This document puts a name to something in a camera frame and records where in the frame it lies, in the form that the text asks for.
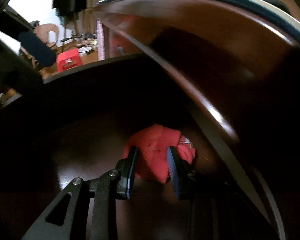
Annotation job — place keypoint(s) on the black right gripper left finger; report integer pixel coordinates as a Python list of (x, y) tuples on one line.
[(127, 170)]

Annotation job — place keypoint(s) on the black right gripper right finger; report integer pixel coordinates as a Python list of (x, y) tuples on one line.
[(182, 175)]

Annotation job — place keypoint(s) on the small red underwear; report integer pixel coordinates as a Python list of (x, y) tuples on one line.
[(153, 143)]

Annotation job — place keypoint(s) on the dark wooden drawer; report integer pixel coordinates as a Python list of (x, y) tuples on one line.
[(100, 106)]

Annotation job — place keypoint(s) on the wooden chair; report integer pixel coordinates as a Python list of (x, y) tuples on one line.
[(47, 33)]

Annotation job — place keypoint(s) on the red plastic stool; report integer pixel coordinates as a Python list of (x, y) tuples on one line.
[(68, 59)]

